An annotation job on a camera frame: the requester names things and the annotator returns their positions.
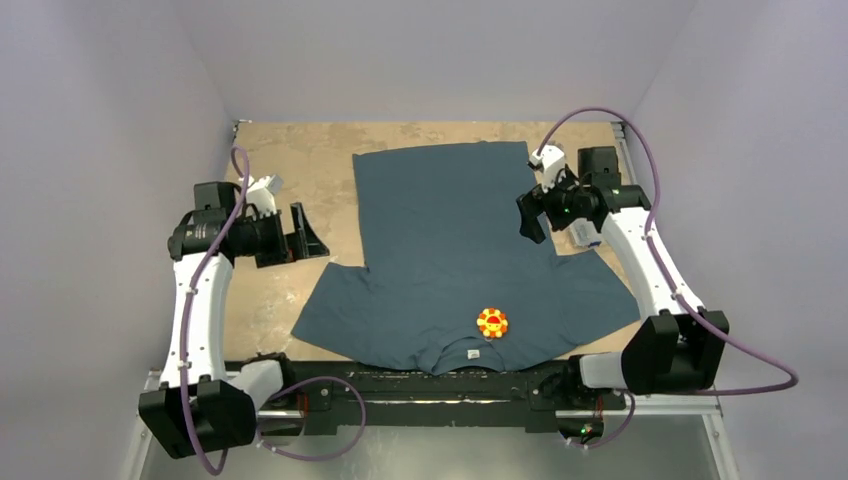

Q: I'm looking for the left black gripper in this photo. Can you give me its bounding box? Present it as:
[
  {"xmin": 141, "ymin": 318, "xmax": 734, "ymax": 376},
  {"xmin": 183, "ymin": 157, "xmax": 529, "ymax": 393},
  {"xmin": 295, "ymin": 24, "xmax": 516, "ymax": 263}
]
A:
[{"xmin": 235, "ymin": 202, "xmax": 327, "ymax": 268}]

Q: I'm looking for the blue grey t-shirt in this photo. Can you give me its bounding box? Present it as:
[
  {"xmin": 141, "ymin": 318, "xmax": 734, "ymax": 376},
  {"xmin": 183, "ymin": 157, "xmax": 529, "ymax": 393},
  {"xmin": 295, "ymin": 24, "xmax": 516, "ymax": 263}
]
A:
[{"xmin": 292, "ymin": 142, "xmax": 639, "ymax": 375}]

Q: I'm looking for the orange yellow flower brooch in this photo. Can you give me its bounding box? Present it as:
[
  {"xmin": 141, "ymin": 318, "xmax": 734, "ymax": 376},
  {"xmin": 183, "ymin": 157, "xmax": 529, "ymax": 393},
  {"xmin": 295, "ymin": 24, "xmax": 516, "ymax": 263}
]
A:
[{"xmin": 476, "ymin": 308, "xmax": 509, "ymax": 340}]

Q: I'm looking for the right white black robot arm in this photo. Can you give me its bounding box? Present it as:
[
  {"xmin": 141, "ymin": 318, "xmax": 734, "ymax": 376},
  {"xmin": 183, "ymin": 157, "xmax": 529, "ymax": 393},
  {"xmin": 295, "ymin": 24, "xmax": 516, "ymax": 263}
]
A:
[{"xmin": 516, "ymin": 145, "xmax": 729, "ymax": 407}]

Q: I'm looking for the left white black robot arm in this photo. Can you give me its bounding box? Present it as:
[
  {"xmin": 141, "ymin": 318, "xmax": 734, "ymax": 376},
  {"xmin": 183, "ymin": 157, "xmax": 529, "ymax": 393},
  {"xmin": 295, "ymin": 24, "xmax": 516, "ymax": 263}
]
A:
[{"xmin": 138, "ymin": 175, "xmax": 330, "ymax": 459}]

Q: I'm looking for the clear plastic screw box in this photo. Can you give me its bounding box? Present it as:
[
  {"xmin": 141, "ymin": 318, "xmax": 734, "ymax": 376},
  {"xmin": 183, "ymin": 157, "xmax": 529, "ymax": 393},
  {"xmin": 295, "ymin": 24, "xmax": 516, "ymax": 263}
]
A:
[{"xmin": 569, "ymin": 219, "xmax": 603, "ymax": 248}]

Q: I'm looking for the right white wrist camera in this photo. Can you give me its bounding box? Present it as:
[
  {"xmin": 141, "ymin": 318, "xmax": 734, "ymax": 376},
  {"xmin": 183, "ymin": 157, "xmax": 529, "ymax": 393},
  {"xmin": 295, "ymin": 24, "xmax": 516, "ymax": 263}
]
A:
[{"xmin": 528, "ymin": 145, "xmax": 566, "ymax": 193}]

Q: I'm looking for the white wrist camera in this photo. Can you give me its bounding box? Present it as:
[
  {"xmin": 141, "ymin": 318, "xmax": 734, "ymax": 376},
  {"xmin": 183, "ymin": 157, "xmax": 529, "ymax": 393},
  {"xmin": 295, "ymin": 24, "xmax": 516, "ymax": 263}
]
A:
[
  {"xmin": 246, "ymin": 174, "xmax": 283, "ymax": 219},
  {"xmin": 528, "ymin": 145, "xmax": 566, "ymax": 193}
]

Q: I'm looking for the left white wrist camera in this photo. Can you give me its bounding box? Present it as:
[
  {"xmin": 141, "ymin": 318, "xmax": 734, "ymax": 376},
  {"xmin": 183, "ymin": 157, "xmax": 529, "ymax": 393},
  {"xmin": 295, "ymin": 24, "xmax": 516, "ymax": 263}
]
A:
[{"xmin": 246, "ymin": 174, "xmax": 283, "ymax": 219}]

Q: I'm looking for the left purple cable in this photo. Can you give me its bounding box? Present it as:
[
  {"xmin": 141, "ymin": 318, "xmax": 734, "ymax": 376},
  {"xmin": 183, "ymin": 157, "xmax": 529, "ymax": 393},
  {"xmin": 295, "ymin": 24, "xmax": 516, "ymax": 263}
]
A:
[{"xmin": 177, "ymin": 145, "xmax": 367, "ymax": 478}]

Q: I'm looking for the purple cable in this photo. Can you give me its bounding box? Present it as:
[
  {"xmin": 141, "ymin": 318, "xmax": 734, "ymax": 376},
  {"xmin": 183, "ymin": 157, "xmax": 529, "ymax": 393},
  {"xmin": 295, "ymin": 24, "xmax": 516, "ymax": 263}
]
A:
[
  {"xmin": 536, "ymin": 107, "xmax": 800, "ymax": 452},
  {"xmin": 177, "ymin": 145, "xmax": 367, "ymax": 478}
]

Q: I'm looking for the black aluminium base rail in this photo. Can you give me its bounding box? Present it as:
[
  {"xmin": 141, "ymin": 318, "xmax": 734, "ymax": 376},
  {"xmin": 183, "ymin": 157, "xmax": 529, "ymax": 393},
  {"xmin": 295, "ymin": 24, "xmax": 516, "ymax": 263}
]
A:
[{"xmin": 137, "ymin": 359, "xmax": 723, "ymax": 439}]

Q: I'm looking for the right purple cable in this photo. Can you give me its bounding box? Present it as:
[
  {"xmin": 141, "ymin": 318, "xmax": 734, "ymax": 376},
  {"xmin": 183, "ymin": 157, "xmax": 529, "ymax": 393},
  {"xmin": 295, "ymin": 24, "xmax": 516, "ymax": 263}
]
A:
[{"xmin": 536, "ymin": 107, "xmax": 800, "ymax": 452}]

